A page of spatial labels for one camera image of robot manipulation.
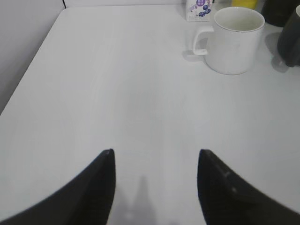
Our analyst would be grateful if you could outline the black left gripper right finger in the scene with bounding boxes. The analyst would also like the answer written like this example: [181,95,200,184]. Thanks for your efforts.
[197,149,300,225]

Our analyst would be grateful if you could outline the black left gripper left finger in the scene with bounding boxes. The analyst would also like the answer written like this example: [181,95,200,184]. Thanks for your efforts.
[1,149,116,225]

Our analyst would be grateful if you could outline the yellow paper cup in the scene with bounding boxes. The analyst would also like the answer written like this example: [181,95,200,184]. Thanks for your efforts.
[232,0,258,9]

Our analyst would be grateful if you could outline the white ceramic mug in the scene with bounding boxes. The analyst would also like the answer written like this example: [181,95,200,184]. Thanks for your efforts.
[192,7,265,75]

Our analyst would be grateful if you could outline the dark grey ceramic mug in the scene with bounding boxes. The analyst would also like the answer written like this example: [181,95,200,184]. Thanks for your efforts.
[277,5,300,68]

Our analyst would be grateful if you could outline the blueberry milk carton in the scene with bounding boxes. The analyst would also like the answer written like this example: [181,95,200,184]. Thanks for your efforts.
[186,0,214,22]

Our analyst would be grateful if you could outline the black ceramic mug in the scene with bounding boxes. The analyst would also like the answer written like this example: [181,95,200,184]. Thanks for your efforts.
[262,0,300,27]

